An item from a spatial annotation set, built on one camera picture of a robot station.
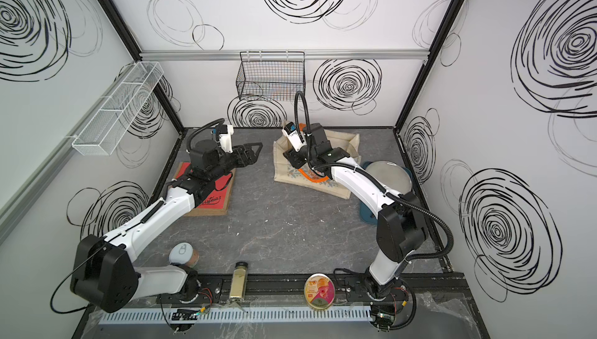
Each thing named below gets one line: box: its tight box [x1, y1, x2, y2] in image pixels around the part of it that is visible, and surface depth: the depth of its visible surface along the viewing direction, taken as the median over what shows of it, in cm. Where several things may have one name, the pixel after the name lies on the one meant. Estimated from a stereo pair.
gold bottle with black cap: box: [229, 261, 249, 301], surface depth 74 cm
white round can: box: [168, 241, 200, 270], surface depth 78 cm
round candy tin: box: [303, 272, 336, 311], surface depth 72 cm
